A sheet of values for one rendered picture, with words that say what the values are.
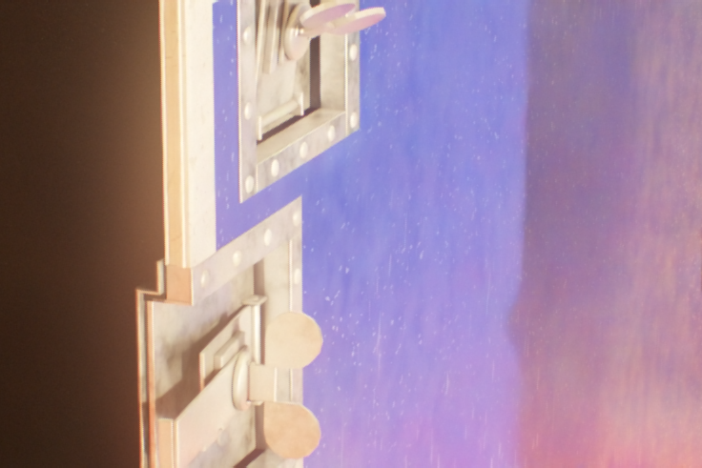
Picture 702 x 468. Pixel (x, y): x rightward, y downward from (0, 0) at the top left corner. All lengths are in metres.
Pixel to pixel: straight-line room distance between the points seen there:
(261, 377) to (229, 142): 0.10
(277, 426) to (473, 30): 0.30
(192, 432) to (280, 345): 0.07
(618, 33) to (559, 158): 0.12
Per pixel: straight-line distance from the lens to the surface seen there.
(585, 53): 1.48
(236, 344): 1.07
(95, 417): 2.23
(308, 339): 1.06
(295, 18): 1.08
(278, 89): 1.10
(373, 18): 1.10
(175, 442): 1.01
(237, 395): 1.06
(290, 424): 1.07
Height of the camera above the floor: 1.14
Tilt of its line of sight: 17 degrees down
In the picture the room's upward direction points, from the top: straight up
